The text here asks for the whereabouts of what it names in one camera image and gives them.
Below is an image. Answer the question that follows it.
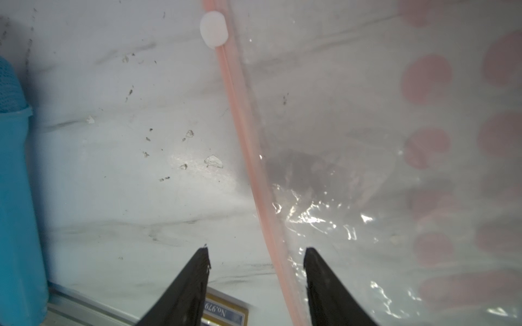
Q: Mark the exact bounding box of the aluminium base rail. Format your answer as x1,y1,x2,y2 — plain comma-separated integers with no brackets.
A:
42,283,139,326

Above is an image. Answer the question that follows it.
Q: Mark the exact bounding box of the light blue toy microphone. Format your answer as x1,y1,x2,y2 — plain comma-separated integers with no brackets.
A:
1,58,48,325

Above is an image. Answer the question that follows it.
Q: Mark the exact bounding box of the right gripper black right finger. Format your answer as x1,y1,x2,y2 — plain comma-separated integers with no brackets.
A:
304,247,377,326

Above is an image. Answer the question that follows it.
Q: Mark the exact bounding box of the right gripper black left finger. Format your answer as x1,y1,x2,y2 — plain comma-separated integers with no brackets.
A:
136,247,211,326

